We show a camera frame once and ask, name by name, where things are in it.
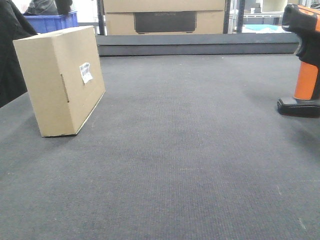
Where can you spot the large brown cardboard box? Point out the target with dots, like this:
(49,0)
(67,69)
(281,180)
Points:
(164,17)

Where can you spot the black bag in bin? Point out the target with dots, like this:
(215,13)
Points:
(48,7)

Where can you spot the blue plastic bin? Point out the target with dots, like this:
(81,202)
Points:
(50,23)

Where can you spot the small brown cardboard package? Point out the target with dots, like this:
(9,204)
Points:
(50,63)

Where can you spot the black jacket on chair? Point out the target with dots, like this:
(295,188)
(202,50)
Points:
(13,26)

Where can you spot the orange black barcode scanner gun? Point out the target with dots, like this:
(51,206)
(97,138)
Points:
(305,23)

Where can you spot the white barcode label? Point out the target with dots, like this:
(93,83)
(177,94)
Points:
(85,72)

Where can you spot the light blue cloth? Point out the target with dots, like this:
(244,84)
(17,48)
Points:
(262,28)

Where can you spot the black vertical post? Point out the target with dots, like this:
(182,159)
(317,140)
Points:
(240,19)

